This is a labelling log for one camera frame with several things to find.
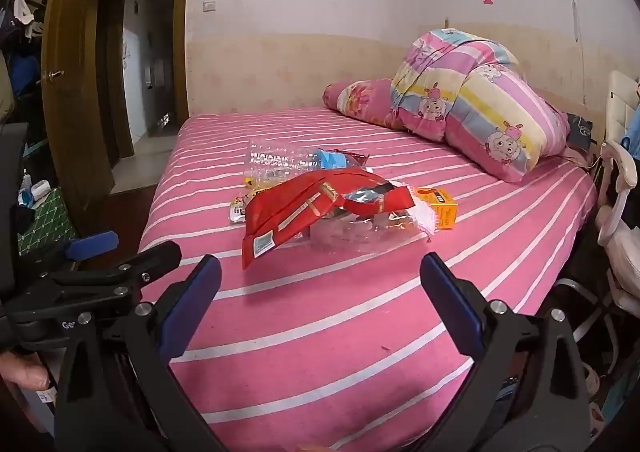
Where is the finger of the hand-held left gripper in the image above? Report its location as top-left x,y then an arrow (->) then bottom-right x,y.
42,240 -> 182,305
67,231 -> 119,263

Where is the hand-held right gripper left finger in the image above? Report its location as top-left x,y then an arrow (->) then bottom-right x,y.
55,254 -> 226,452

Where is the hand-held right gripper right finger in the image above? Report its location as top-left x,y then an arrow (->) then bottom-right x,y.
412,252 -> 591,452

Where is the white mesh cloth pink trim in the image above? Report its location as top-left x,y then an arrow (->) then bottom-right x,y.
400,182 -> 442,239

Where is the person's left hand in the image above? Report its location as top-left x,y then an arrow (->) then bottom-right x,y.
0,351 -> 51,390

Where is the green quilted bag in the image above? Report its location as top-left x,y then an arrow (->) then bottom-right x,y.
17,187 -> 78,257

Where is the white plastic bottle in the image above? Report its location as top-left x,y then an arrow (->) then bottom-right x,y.
29,179 -> 52,206

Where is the black flat panel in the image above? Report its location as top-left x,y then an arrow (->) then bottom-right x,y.
0,123 -> 28,303

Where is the orange carton box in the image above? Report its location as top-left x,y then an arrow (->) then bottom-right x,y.
416,187 -> 459,229

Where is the yellow black small packet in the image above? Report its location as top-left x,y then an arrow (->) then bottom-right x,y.
229,177 -> 271,223

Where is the clear plastic packaging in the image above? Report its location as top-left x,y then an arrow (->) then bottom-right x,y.
310,211 -> 417,253

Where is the pink striped bed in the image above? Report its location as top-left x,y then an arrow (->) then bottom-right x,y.
137,106 -> 598,452

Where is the red snack bag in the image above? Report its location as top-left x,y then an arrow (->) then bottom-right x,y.
241,169 -> 416,271

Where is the clear plastic bottle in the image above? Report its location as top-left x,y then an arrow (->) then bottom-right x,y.
247,137 -> 351,189

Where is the brown wooden door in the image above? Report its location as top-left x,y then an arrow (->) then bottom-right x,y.
41,0 -> 118,233

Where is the white office chair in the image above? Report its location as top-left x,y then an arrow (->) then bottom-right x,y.
555,69 -> 640,348

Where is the blue hanging bag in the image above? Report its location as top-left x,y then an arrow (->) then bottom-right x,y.
10,54 -> 41,97

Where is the dark blue bag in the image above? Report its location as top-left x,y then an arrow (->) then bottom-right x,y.
567,114 -> 596,147

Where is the folded pastel cartoon quilt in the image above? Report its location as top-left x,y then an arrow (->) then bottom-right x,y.
387,28 -> 571,183

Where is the pink floral pillow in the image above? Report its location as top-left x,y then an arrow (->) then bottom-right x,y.
322,78 -> 401,125

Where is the light blue cloth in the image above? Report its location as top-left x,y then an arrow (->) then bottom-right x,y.
620,129 -> 640,160

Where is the brown door frame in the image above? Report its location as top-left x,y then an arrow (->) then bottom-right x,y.
95,0 -> 196,167

